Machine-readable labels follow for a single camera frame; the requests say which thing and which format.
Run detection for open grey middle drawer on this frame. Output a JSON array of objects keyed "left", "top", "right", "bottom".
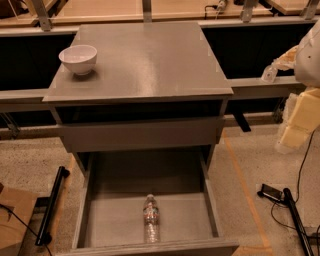
[{"left": 60, "top": 149, "right": 239, "bottom": 256}]

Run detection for black cable on floor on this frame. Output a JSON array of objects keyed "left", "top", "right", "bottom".
[{"left": 270, "top": 129, "right": 320, "bottom": 234}]

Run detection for clear plastic water bottle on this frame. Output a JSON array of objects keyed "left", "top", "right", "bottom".
[{"left": 143, "top": 194, "right": 160, "bottom": 243}]

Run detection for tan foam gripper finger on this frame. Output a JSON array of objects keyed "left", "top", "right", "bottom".
[
  {"left": 272, "top": 46, "right": 298, "bottom": 71},
  {"left": 275, "top": 88, "right": 320, "bottom": 154}
]

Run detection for clear hand sanitizer bottle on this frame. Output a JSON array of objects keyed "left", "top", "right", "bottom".
[{"left": 261, "top": 65, "right": 278, "bottom": 83}]

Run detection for grey drawer cabinet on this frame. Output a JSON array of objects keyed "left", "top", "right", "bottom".
[{"left": 43, "top": 22, "right": 233, "bottom": 171}]

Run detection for black device on floor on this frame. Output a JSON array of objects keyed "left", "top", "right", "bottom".
[{"left": 257, "top": 184, "right": 283, "bottom": 202}]

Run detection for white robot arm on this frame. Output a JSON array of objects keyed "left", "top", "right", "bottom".
[{"left": 272, "top": 20, "right": 320, "bottom": 154}]

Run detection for brown cardboard box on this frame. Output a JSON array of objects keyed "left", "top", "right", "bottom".
[{"left": 0, "top": 184, "right": 37, "bottom": 256}]

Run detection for grey top drawer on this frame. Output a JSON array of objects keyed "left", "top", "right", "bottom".
[{"left": 58, "top": 117, "right": 224, "bottom": 152}]

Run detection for white ceramic bowl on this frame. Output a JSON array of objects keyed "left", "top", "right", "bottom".
[{"left": 58, "top": 45, "right": 97, "bottom": 75}]

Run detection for grey metal rail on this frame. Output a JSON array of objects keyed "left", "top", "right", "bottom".
[{"left": 0, "top": 76, "right": 305, "bottom": 113}]

